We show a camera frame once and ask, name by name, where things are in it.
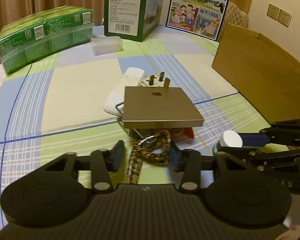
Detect open brown cardboard box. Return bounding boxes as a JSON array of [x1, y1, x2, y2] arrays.
[[212, 24, 300, 123]]

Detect small clear plastic box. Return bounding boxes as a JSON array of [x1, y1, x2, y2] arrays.
[[90, 36, 124, 56]]

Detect white three-pin plug adapter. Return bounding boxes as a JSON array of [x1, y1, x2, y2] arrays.
[[140, 72, 171, 87]]

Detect checkered tablecloth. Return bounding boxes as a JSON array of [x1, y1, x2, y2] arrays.
[[0, 25, 268, 230]]

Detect gold square box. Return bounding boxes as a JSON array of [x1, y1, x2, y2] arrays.
[[123, 86, 204, 129]]

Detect green white milk box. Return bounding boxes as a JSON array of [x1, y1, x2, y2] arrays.
[[104, 0, 163, 42]]

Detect red piggy toy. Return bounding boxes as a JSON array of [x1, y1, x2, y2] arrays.
[[168, 127, 194, 140]]

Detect green drink carton pack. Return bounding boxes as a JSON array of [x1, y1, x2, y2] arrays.
[[0, 5, 94, 75]]

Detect double wall socket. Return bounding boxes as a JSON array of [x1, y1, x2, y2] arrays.
[[267, 4, 292, 27]]

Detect quilted beige chair cushion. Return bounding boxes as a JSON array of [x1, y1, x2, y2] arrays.
[[217, 2, 249, 42]]

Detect white remote control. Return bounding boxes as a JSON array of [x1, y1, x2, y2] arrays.
[[103, 67, 146, 116]]

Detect blue milk carton box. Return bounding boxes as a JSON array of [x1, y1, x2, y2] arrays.
[[166, 0, 229, 41]]

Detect chrome wire stand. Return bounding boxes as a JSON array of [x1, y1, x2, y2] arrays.
[[115, 101, 157, 147]]

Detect leopard print strap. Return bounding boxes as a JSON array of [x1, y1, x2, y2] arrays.
[[125, 129, 172, 184]]

